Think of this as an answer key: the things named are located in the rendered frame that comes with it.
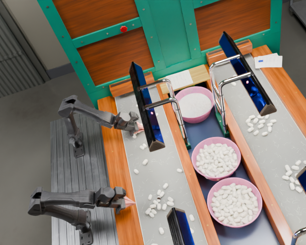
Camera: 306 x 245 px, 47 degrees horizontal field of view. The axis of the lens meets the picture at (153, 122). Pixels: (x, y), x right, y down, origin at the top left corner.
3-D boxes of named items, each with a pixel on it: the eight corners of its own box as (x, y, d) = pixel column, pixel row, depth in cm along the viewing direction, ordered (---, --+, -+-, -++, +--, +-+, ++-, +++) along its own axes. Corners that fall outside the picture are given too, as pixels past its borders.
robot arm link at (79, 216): (89, 212, 188) (34, 193, 170) (88, 224, 184) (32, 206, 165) (82, 216, 191) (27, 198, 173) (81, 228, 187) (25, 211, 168)
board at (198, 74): (162, 95, 232) (162, 94, 231) (158, 80, 242) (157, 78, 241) (211, 79, 231) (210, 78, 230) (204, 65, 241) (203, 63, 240)
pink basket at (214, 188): (218, 241, 173) (217, 234, 166) (202, 194, 191) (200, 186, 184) (271, 225, 172) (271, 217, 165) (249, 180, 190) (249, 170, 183)
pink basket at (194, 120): (202, 133, 217) (200, 123, 209) (167, 119, 230) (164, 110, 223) (223, 103, 228) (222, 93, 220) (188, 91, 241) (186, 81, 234)
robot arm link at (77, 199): (93, 187, 171) (28, 186, 166) (93, 204, 165) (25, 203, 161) (93, 200, 180) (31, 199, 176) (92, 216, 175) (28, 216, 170)
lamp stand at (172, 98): (161, 158, 212) (143, 110, 178) (154, 133, 225) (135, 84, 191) (191, 148, 211) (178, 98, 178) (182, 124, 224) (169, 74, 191)
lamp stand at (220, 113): (225, 138, 210) (218, 86, 177) (214, 114, 224) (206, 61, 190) (255, 128, 210) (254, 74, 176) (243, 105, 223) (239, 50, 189)
